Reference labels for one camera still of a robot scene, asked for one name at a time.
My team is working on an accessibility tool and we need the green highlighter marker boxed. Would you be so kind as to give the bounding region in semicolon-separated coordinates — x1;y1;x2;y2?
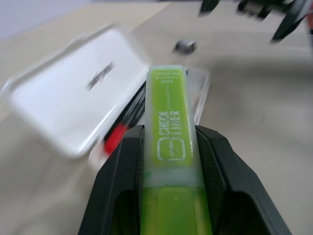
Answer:
136;64;209;235

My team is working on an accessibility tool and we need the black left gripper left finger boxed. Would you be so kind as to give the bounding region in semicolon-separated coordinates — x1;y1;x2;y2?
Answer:
78;124;146;235

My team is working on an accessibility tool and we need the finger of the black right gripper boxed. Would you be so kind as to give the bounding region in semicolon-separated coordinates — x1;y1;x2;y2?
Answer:
198;0;222;17
269;6;310;44

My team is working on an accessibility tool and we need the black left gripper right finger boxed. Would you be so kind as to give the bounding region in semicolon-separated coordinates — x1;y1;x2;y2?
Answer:
194;125;301;235

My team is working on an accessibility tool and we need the red capped black marker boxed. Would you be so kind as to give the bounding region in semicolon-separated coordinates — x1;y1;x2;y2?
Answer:
103;82;147;155

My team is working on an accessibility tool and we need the white plastic pencil case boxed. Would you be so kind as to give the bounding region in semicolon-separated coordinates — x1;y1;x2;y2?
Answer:
1;23;213;173

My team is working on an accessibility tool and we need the small grey object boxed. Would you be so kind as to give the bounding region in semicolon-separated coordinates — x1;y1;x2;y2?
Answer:
174;38;198;54

